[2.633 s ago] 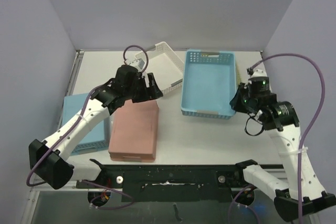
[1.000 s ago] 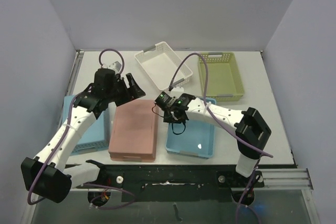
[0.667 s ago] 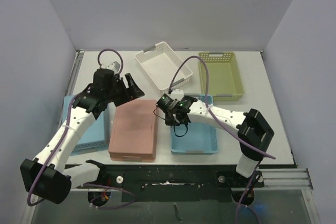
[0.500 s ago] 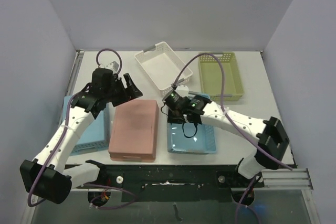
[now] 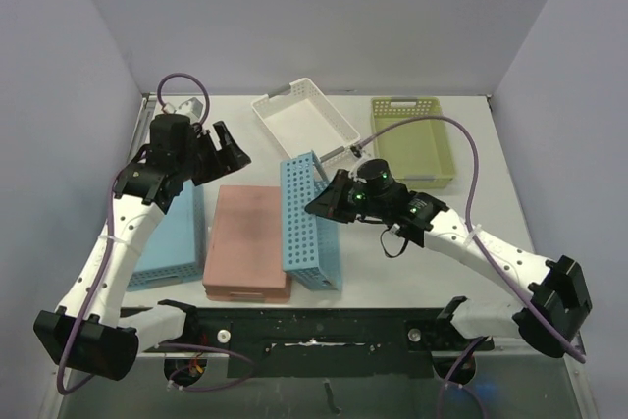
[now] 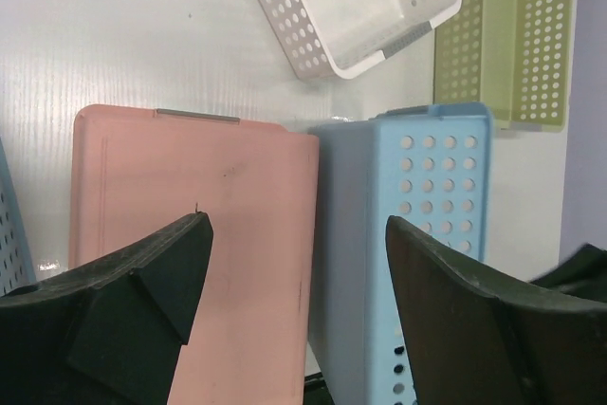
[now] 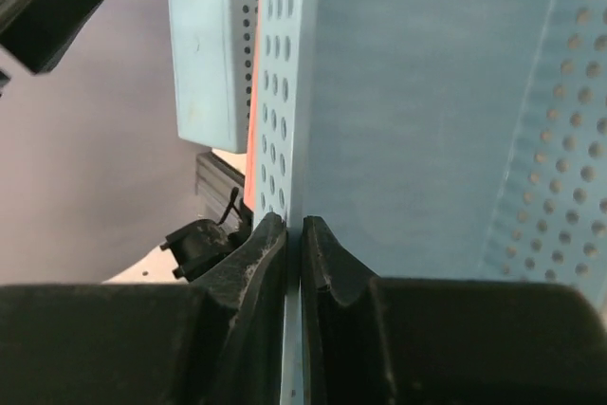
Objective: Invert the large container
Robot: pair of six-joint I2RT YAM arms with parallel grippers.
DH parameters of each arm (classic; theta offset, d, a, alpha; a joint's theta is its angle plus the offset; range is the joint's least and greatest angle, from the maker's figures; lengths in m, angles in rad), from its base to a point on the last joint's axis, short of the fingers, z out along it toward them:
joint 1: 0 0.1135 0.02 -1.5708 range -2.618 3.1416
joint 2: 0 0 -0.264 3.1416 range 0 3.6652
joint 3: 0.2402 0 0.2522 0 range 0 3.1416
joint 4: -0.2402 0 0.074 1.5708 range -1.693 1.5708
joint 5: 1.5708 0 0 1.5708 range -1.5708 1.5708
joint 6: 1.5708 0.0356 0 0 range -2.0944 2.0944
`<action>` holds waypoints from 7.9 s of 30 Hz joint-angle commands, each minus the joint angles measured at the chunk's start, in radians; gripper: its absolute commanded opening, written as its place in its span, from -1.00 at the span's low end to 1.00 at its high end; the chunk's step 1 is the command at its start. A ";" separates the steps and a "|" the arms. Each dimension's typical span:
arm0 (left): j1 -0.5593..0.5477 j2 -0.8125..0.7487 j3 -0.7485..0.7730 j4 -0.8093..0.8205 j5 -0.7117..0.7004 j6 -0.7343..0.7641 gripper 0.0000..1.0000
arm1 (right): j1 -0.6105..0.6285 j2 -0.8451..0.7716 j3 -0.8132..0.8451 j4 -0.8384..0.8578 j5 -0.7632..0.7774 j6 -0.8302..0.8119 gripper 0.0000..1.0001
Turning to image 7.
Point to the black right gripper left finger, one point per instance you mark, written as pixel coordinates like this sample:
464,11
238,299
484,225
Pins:
236,354

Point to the aluminium table frame rail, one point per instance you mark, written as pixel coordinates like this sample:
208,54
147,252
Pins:
214,181

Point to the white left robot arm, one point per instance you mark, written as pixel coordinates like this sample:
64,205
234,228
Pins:
38,33

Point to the pink plastic basket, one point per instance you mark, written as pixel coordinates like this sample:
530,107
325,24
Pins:
249,191

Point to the light blue plastic basket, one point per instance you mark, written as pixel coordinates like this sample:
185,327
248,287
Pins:
213,48

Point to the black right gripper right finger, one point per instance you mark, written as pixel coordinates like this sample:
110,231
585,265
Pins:
342,351

